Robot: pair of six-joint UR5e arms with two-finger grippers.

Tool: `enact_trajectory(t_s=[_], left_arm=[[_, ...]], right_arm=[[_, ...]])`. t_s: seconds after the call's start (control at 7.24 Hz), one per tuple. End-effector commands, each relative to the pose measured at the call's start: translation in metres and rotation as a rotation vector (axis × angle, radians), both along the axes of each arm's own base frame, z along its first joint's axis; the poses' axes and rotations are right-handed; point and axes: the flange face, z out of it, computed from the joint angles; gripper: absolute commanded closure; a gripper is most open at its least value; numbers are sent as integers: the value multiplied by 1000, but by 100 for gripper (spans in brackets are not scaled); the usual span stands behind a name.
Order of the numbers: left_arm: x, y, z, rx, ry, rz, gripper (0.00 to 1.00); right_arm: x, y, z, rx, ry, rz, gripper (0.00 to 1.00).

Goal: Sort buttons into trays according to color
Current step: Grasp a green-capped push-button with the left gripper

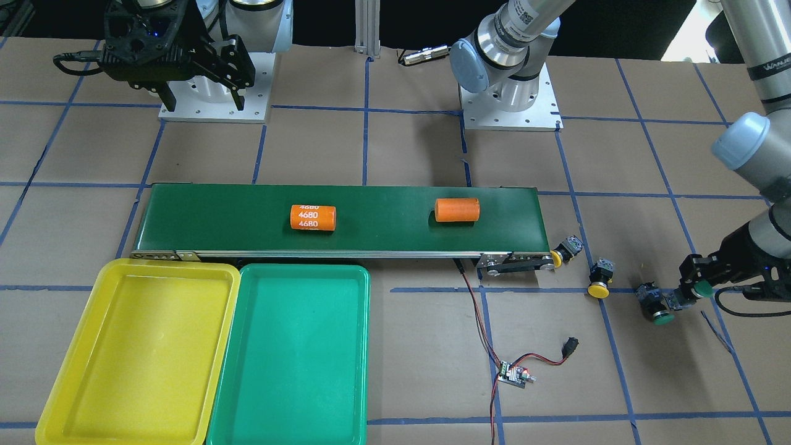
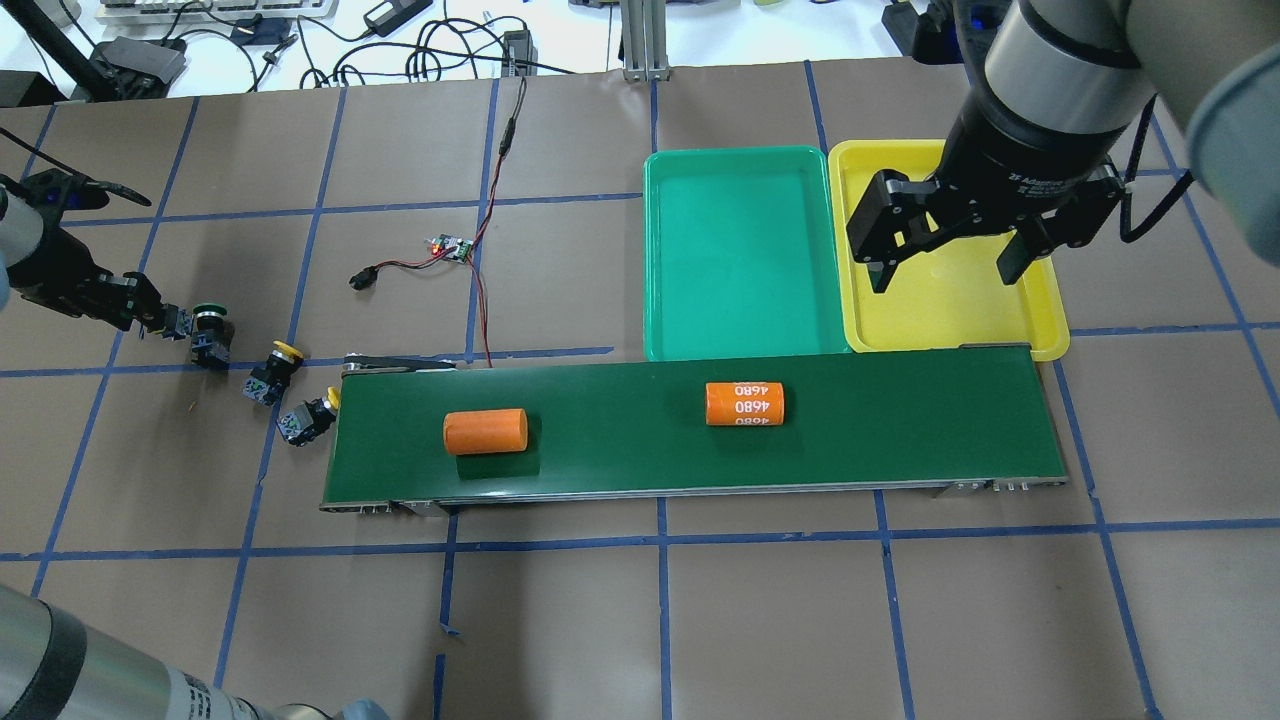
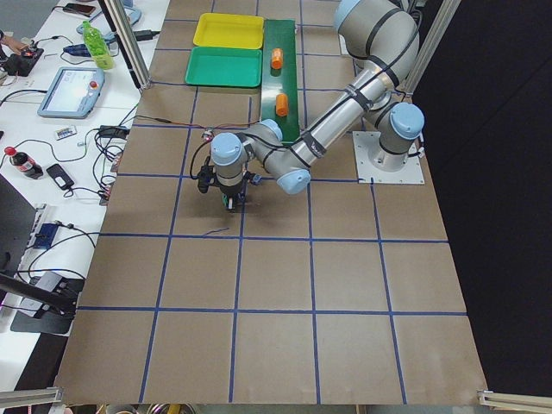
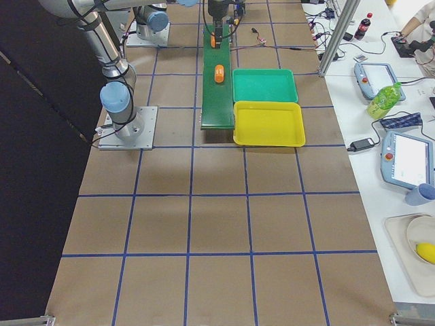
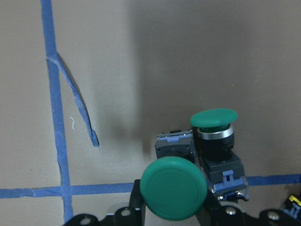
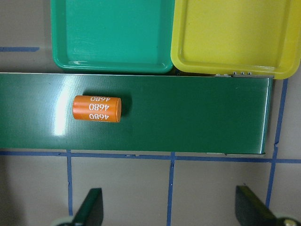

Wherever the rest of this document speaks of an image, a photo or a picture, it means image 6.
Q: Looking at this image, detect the orange cylinder printed 4680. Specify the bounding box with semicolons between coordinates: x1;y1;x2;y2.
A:
72;96;122;123

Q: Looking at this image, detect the green plastic tray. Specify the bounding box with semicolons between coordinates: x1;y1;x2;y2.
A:
50;0;174;74

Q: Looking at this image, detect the yellow plastic tray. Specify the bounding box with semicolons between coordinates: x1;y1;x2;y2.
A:
171;0;301;80

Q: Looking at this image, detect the green conveyor belt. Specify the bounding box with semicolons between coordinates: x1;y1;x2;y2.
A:
0;73;273;154

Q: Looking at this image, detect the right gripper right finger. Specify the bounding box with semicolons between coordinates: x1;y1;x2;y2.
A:
235;186;282;226

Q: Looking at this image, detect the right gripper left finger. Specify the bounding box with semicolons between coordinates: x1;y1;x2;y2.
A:
71;188;104;226

